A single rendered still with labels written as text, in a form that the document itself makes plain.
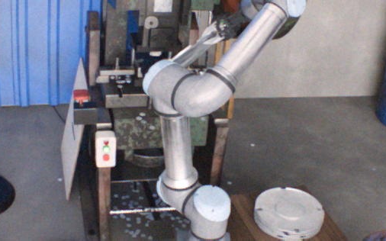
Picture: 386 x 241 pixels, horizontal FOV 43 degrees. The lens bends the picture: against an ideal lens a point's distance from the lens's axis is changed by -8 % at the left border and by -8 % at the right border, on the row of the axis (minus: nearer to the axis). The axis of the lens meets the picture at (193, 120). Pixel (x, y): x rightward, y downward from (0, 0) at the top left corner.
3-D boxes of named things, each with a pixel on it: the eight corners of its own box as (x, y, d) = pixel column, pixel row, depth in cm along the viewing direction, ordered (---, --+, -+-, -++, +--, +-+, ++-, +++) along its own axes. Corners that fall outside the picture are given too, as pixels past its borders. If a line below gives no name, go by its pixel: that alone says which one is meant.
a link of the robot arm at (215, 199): (207, 244, 159) (213, 211, 153) (179, 223, 167) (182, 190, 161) (233, 229, 167) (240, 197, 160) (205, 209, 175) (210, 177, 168)
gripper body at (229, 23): (207, 23, 168) (235, 4, 161) (217, 17, 175) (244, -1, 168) (221, 42, 169) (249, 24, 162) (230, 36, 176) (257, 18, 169)
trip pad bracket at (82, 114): (98, 149, 206) (98, 105, 197) (74, 149, 204) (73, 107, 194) (96, 141, 211) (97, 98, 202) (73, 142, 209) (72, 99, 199)
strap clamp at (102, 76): (134, 81, 221) (136, 59, 216) (95, 82, 217) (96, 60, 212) (132, 75, 226) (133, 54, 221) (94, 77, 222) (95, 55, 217)
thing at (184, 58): (161, 66, 168) (159, 65, 168) (147, 94, 195) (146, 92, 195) (226, 24, 178) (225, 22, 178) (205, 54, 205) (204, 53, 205)
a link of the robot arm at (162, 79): (184, 225, 168) (172, 85, 135) (156, 202, 177) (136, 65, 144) (211, 206, 174) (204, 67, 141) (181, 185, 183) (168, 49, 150)
